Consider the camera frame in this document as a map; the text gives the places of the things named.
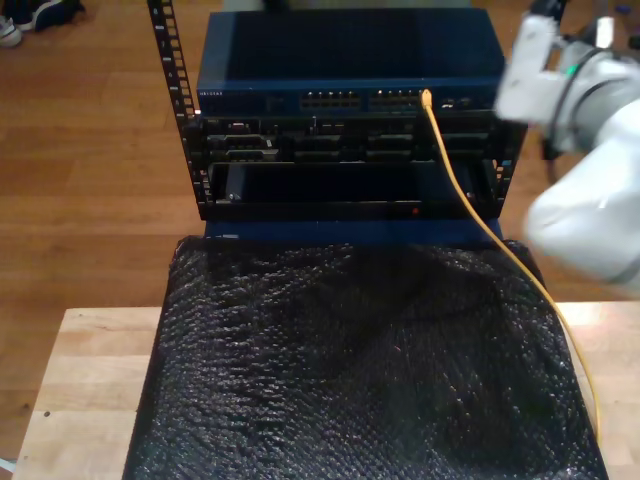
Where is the yellow network cable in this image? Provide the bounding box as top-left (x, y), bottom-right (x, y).
top-left (418, 88), bottom-right (602, 442)

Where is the black Dell server unit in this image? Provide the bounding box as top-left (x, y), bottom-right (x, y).
top-left (182, 115), bottom-right (529, 164)

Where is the black empty rack tray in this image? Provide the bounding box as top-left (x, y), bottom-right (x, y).
top-left (199, 160), bottom-right (504, 224)

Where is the blue base board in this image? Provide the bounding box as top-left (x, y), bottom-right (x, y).
top-left (203, 218), bottom-right (505, 247)

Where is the black bubble-wrap mat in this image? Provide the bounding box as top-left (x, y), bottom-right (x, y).
top-left (122, 235), bottom-right (609, 480)

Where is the dark blue shoe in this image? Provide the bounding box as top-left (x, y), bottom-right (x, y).
top-left (12, 0), bottom-right (87, 32)

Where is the white sneaker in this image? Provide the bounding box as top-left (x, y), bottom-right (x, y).
top-left (0, 14), bottom-right (25, 49)

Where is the blue Netgear network switch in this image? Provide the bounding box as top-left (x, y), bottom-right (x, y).
top-left (195, 10), bottom-right (511, 117)

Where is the black perforated rack frame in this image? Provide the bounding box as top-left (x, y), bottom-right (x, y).
top-left (146, 0), bottom-right (570, 224)

